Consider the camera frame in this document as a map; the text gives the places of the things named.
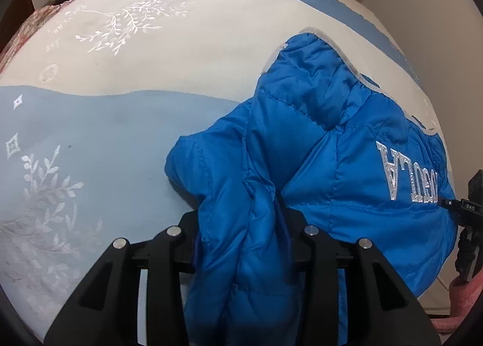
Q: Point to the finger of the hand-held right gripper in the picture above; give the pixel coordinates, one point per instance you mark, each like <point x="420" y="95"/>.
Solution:
<point x="467" y="255"/>

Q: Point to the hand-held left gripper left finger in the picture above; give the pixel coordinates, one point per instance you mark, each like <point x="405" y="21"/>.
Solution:
<point x="177" y="248"/>

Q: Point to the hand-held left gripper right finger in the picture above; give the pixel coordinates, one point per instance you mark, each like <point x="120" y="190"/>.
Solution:
<point x="317" y="251"/>

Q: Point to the blue puffer jacket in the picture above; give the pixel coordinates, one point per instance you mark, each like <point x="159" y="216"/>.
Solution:
<point x="313" y="165"/>

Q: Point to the pink fuzzy cloth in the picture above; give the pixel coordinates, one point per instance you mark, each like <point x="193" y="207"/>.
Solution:
<point x="458" y="300"/>

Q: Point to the blue and white bedspread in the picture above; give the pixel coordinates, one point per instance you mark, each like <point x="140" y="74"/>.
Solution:
<point x="113" y="123"/>

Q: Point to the pink floral quilt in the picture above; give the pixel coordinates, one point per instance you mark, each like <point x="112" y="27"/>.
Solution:
<point x="22" y="29"/>

